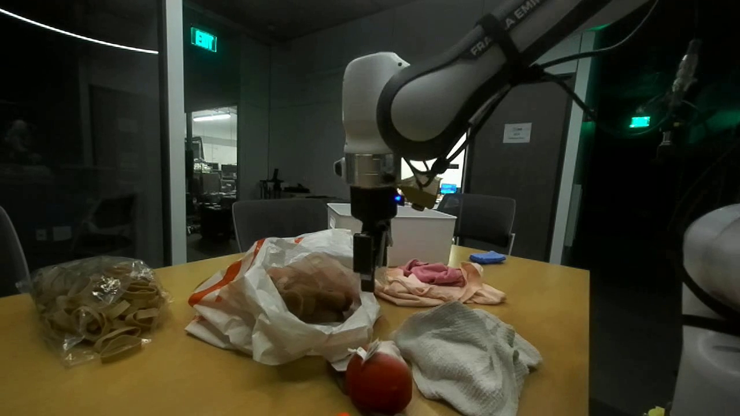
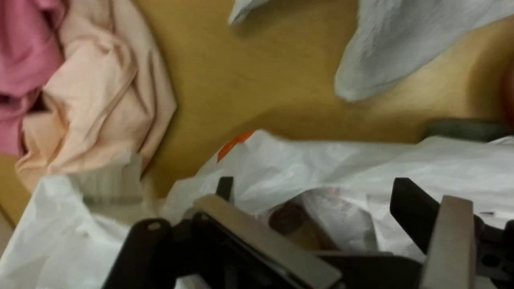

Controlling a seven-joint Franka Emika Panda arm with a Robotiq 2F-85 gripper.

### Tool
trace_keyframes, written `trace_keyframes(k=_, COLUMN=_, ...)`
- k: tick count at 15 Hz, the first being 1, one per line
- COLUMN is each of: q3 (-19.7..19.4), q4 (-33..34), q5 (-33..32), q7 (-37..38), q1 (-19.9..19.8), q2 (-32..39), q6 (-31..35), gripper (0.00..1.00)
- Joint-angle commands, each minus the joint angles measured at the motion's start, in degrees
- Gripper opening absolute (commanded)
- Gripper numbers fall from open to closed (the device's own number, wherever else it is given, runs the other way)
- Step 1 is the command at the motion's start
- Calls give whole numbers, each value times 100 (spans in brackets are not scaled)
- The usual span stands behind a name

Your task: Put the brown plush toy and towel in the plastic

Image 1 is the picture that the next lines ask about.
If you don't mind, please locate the clear bag of rubber bands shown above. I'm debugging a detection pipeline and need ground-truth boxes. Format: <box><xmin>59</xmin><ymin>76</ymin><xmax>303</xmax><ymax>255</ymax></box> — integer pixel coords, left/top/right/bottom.
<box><xmin>18</xmin><ymin>255</ymin><xmax>169</xmax><ymax>366</ymax></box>

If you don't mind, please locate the grey office chair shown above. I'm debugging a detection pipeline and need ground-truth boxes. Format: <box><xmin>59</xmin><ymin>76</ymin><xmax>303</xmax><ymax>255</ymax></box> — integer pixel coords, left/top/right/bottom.
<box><xmin>453</xmin><ymin>193</ymin><xmax>518</xmax><ymax>258</ymax></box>
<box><xmin>0</xmin><ymin>207</ymin><xmax>32</xmax><ymax>299</ymax></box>
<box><xmin>230</xmin><ymin>197</ymin><xmax>332</xmax><ymax>252</ymax></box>

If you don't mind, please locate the blue sponge cloth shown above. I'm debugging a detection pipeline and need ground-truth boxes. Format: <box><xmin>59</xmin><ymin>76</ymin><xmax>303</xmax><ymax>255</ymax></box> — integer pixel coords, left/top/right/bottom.
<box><xmin>469</xmin><ymin>251</ymin><xmax>508</xmax><ymax>266</ymax></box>

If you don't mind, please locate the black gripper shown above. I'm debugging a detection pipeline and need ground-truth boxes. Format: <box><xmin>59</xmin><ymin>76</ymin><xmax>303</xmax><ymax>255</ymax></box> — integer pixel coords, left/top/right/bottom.
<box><xmin>350</xmin><ymin>184</ymin><xmax>400</xmax><ymax>295</ymax></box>

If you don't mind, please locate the pink meat package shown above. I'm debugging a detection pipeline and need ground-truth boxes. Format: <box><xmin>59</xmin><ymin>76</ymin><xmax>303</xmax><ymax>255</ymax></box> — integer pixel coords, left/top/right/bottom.
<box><xmin>375</xmin><ymin>260</ymin><xmax>508</xmax><ymax>310</ymax></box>

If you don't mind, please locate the white paper notice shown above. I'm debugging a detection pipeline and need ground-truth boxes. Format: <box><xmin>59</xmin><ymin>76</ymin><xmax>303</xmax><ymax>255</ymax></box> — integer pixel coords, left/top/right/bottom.
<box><xmin>502</xmin><ymin>120</ymin><xmax>535</xmax><ymax>147</ymax></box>

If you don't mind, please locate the white towel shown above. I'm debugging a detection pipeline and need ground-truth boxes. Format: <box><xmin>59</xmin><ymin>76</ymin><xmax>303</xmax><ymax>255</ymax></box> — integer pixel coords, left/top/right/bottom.
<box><xmin>394</xmin><ymin>301</ymin><xmax>543</xmax><ymax>416</ymax></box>

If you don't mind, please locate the red apple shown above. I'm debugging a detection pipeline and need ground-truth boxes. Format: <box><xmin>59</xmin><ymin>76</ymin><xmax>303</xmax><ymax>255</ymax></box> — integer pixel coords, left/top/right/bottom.
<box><xmin>342</xmin><ymin>342</ymin><xmax>415</xmax><ymax>416</ymax></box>

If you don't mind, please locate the white plastic shopping bag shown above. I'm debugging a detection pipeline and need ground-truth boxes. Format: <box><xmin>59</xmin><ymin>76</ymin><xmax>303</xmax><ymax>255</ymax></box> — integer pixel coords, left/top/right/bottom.
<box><xmin>182</xmin><ymin>228</ymin><xmax>385</xmax><ymax>368</ymax></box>

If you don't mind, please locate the white plastic storage bin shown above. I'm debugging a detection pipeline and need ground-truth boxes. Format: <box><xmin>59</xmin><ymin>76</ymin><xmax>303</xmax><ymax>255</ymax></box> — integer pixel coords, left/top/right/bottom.
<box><xmin>326</xmin><ymin>202</ymin><xmax>458</xmax><ymax>268</ymax></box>

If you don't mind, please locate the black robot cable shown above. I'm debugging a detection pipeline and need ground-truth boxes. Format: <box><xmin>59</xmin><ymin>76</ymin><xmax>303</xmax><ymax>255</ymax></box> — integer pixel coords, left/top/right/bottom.
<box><xmin>400</xmin><ymin>0</ymin><xmax>666</xmax><ymax>193</ymax></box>

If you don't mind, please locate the magenta pink cloth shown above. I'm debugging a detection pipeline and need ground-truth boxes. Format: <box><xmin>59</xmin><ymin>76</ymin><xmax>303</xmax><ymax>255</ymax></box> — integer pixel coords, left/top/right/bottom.
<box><xmin>400</xmin><ymin>260</ymin><xmax>469</xmax><ymax>289</ymax></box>

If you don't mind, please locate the white window frame post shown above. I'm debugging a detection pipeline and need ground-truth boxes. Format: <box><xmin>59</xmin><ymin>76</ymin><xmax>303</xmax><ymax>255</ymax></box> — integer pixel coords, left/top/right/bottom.
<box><xmin>163</xmin><ymin>0</ymin><xmax>189</xmax><ymax>268</ymax></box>

